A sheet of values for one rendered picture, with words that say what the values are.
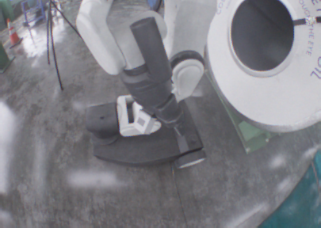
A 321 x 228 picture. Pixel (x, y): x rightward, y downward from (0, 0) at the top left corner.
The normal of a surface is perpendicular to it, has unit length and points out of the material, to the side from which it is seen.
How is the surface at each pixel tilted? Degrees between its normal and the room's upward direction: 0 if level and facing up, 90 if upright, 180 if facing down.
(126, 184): 0
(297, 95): 90
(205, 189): 0
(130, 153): 0
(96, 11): 70
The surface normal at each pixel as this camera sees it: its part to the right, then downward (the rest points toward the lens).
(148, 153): 0.14, -0.58
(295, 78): -0.97, 0.10
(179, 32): 0.25, 0.81
